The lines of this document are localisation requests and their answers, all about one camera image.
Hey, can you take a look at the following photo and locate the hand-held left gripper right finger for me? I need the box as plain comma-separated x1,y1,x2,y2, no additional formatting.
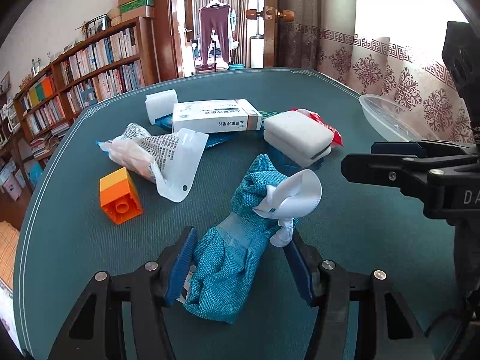
283,229,428,360

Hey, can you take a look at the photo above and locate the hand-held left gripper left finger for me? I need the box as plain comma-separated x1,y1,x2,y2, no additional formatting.
49,226,198,360

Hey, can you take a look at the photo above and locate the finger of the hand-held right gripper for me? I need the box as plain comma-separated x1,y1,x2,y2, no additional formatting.
370,139,473,158
340,152,428,193

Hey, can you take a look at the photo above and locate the clear plastic container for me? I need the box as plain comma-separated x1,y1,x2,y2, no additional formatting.
359,94,439,143

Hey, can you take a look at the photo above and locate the teal woven cloth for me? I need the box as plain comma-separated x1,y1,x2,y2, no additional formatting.
184,154,301,325

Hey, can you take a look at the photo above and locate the white ribbon bow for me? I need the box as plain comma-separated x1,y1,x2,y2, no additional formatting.
253,169,323,248

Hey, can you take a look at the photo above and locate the white medicine box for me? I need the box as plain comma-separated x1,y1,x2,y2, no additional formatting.
172,99,263,134

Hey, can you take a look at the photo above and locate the red and white packet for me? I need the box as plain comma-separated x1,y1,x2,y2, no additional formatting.
289,107,344,147

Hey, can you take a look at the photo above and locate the white sponge block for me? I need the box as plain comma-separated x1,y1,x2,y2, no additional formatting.
263,110,335,167

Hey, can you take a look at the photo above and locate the teal table cover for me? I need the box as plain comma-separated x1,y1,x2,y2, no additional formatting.
13,67,469,360

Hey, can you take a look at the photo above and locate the orange building block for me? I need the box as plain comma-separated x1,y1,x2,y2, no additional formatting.
99,167,144,226

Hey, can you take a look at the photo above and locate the patterned curtain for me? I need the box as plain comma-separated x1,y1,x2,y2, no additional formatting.
277,0,473,143

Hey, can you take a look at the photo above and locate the printed plastic bag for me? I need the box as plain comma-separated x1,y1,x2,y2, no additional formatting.
95,123,209,203

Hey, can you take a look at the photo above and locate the blue snack packet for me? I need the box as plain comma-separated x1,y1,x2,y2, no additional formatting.
155,114,233,147

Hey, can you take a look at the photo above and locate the white foam block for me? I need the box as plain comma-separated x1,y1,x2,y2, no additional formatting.
145,89,179,125

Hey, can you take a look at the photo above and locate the white cabinet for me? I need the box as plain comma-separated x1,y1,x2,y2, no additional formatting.
249,37,265,69

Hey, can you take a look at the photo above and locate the wooden door with knobs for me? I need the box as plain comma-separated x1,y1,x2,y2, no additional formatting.
245,0,297,69

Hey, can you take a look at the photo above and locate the pile of books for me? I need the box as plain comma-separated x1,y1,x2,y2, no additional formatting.
30,122,72,158

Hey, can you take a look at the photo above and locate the pink storage bin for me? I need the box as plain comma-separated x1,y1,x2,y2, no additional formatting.
0,172,27,200

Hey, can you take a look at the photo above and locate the purple hanging garment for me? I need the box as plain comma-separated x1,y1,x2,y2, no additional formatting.
199,4,231,68

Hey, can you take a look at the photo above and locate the wooden bookshelf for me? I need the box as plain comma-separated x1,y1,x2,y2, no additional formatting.
0,17,158,196

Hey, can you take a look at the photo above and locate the tan flat box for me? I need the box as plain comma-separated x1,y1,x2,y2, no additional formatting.
121,5,155,22

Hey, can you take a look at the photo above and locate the green flat box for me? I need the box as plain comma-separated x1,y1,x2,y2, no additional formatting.
119,0,155,16

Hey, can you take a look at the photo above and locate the picture frame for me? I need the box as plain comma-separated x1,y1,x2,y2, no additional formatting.
86,15,109,38

